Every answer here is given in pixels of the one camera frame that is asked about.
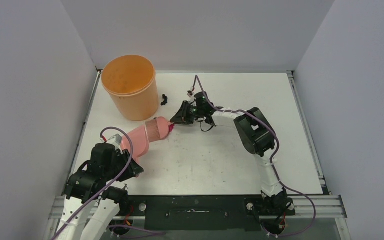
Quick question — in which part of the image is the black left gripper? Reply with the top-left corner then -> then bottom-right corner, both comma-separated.
104,148 -> 143,182

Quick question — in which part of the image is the pink hand brush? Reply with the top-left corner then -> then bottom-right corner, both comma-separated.
145,116 -> 170,143

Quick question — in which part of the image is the pink plastic dustpan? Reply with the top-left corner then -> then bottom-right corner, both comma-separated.
119,125 -> 149,181

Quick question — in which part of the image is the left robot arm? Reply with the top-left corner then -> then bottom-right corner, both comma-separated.
52,143 -> 144,240

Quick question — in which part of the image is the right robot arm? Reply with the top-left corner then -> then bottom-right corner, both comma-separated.
170,92 -> 295,216

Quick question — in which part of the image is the long magenta paper scrap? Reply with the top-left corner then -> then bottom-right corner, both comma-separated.
168,122 -> 175,134

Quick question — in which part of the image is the black paper scrap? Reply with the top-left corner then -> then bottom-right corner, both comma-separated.
160,94 -> 168,106

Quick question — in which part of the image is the orange plastic bucket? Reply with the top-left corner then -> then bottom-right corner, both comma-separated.
101,55 -> 160,121

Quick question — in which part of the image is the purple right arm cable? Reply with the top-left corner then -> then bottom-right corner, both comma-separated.
193,74 -> 317,239

